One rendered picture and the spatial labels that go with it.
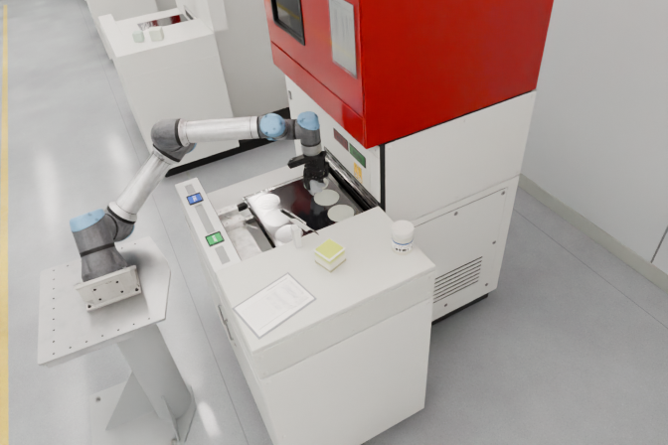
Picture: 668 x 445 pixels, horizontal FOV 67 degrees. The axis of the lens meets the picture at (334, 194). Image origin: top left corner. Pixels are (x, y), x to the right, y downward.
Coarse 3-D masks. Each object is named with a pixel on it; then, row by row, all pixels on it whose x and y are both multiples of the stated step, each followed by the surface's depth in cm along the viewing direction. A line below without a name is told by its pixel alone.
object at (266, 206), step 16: (272, 192) 204; (288, 192) 203; (304, 192) 203; (256, 208) 197; (272, 208) 196; (288, 208) 196; (304, 208) 195; (320, 208) 194; (352, 208) 193; (272, 224) 189; (288, 224) 188; (320, 224) 187; (288, 240) 181
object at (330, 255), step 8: (328, 240) 161; (320, 248) 158; (328, 248) 158; (336, 248) 158; (344, 248) 158; (320, 256) 157; (328, 256) 155; (336, 256) 156; (344, 256) 160; (320, 264) 160; (328, 264) 156; (336, 264) 158
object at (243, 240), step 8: (232, 232) 190; (240, 232) 189; (248, 232) 189; (232, 240) 186; (240, 240) 186; (248, 240) 186; (240, 248) 183; (248, 248) 182; (256, 248) 182; (240, 256) 180; (248, 256) 179
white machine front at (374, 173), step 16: (288, 80) 227; (288, 96) 234; (304, 96) 215; (320, 112) 204; (320, 128) 211; (336, 128) 195; (336, 144) 201; (352, 144) 186; (384, 144) 168; (352, 160) 191; (368, 160) 178; (384, 160) 172; (368, 176) 183; (384, 176) 176; (352, 192) 205; (384, 192) 180; (368, 208) 197; (384, 208) 185
